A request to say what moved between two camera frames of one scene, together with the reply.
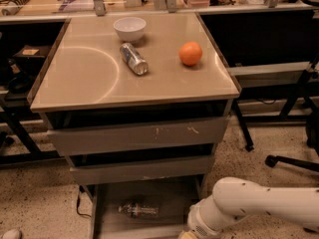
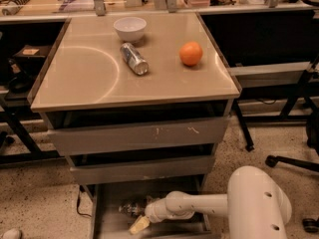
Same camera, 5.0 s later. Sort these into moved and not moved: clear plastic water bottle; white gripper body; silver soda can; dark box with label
Moved: white gripper body
Not moved: dark box with label; clear plastic water bottle; silver soda can
